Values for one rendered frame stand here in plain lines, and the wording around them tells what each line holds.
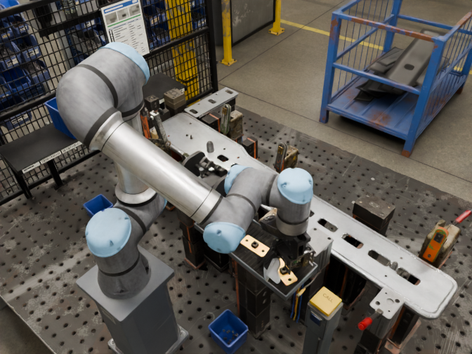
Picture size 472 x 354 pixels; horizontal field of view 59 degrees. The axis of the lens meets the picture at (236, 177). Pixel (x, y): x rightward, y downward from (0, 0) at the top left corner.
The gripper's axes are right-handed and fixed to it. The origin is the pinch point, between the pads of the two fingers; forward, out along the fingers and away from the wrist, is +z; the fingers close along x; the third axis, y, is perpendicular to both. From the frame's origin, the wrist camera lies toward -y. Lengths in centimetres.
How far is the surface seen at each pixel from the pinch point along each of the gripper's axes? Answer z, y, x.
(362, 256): 17.6, -1.3, 32.3
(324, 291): 1.7, 10.5, 5.8
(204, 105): 18, -109, 27
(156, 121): -1, -82, -5
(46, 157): 15, -105, -49
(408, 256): 17.6, 6.5, 45.0
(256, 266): 1.7, -5.3, -5.5
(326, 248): 8.0, -4.0, 18.5
